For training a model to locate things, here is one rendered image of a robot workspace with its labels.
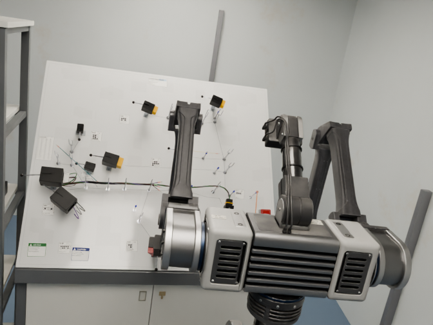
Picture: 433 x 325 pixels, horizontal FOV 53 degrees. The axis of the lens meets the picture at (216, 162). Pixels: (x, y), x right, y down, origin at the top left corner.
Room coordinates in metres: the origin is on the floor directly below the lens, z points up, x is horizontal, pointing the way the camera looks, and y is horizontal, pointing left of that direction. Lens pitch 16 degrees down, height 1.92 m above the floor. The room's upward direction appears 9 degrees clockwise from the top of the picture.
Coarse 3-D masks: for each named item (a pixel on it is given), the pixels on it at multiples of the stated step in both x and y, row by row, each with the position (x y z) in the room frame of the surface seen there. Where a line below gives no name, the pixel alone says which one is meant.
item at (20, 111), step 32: (0, 32) 1.55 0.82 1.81; (0, 64) 1.55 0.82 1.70; (0, 96) 1.55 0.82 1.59; (0, 128) 1.55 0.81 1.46; (0, 160) 1.55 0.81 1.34; (0, 192) 1.55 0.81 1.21; (0, 224) 1.55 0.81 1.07; (0, 256) 1.55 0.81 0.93; (0, 288) 1.55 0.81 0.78; (0, 320) 1.56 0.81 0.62
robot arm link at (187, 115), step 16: (176, 112) 1.35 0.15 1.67; (192, 112) 1.33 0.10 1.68; (192, 128) 1.29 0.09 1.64; (192, 144) 1.25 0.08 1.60; (176, 160) 1.21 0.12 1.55; (176, 176) 1.16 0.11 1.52; (176, 192) 1.13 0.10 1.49; (192, 192) 1.14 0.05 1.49; (160, 208) 1.12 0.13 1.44; (160, 224) 1.06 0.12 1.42
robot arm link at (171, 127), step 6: (174, 114) 1.40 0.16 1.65; (198, 120) 1.41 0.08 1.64; (168, 126) 1.40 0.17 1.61; (174, 126) 1.40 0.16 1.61; (198, 126) 1.41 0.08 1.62; (198, 132) 1.41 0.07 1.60; (174, 150) 1.42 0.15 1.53; (174, 156) 1.41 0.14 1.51; (174, 162) 1.40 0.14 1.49; (174, 168) 1.41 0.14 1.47; (174, 174) 1.41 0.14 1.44; (168, 192) 1.44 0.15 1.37
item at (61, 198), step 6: (60, 186) 1.71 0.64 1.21; (54, 192) 1.69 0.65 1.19; (60, 192) 1.69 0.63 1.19; (66, 192) 1.70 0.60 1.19; (54, 198) 1.67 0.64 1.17; (60, 198) 1.68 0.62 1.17; (66, 198) 1.69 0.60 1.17; (72, 198) 1.69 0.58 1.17; (60, 204) 1.66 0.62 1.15; (66, 204) 1.67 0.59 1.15; (72, 204) 1.69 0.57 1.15; (66, 210) 1.66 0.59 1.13
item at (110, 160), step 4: (108, 152) 1.90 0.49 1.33; (96, 156) 1.89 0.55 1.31; (100, 156) 1.89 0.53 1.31; (104, 156) 1.88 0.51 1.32; (108, 156) 1.89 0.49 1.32; (112, 156) 1.89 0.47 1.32; (116, 156) 1.90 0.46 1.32; (104, 160) 1.87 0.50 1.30; (108, 160) 1.87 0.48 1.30; (112, 160) 1.88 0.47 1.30; (116, 160) 1.88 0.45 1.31; (104, 164) 1.89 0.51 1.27; (108, 164) 1.88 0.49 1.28; (112, 164) 1.87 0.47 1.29; (116, 164) 1.87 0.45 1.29; (108, 168) 1.95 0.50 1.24
